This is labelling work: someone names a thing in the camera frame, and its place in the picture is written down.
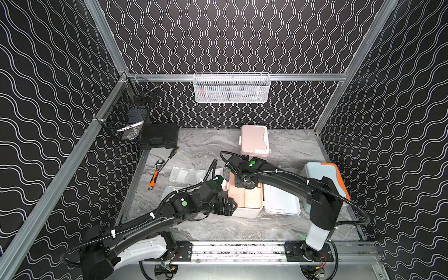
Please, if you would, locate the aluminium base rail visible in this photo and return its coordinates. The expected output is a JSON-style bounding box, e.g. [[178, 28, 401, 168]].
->
[[101, 240, 379, 264]]

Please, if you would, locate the pink first aid box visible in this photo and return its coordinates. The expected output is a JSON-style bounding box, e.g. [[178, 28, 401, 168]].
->
[[239, 125, 271, 160]]

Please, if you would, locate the light blue first aid box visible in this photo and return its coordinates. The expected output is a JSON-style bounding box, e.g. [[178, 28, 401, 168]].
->
[[300, 161, 351, 215]]

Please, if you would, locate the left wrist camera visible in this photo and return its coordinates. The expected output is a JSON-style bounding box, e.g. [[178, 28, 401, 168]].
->
[[197, 176, 227, 201]]

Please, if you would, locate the peach tray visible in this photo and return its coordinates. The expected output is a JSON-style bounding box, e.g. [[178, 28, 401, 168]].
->
[[228, 173, 263, 210]]

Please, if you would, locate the black wire wall basket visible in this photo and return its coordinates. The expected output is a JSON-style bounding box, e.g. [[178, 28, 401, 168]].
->
[[100, 76, 161, 143]]

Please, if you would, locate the white gauze packet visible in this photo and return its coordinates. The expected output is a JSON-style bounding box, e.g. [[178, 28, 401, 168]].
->
[[186, 169, 207, 185], [169, 166, 190, 183], [162, 186, 182, 198], [212, 168, 224, 178]]

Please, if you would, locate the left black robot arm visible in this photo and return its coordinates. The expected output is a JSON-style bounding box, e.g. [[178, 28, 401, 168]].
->
[[59, 159, 238, 280]]

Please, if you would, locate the white wire wall basket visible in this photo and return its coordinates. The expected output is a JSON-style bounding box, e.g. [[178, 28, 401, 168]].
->
[[192, 72, 271, 103]]

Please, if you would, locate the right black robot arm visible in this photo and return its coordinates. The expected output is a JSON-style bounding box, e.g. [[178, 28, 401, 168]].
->
[[219, 151, 371, 252]]

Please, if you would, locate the black plastic tool case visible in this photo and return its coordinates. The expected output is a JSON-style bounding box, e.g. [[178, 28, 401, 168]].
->
[[137, 123, 179, 150]]

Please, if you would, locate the white first aid box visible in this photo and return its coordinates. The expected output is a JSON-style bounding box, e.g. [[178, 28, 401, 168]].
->
[[233, 185, 301, 219]]

